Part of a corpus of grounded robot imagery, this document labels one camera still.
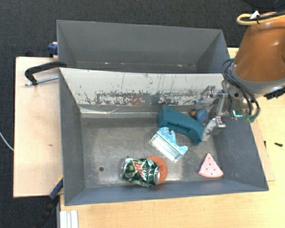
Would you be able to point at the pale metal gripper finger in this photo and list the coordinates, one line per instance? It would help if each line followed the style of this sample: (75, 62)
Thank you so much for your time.
(216, 125)
(211, 91)

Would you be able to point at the small blue and orange toy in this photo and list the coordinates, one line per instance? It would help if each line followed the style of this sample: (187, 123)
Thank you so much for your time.
(201, 114)

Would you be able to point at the pink dotted wedge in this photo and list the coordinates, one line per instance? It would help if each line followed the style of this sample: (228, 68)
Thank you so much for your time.
(209, 167)

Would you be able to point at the pale blue and clear packet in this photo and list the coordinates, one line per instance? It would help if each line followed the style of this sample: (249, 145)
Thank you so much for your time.
(167, 142)

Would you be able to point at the small black screw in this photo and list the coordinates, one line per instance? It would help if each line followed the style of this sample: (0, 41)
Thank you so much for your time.
(279, 144)

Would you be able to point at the orange round scrubber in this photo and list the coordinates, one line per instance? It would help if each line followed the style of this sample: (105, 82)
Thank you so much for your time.
(163, 167)

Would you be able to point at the crushed green drink can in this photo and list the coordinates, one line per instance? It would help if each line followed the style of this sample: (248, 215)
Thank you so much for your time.
(137, 172)

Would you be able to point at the grey metal bin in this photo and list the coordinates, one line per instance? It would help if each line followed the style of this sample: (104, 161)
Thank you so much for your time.
(123, 136)

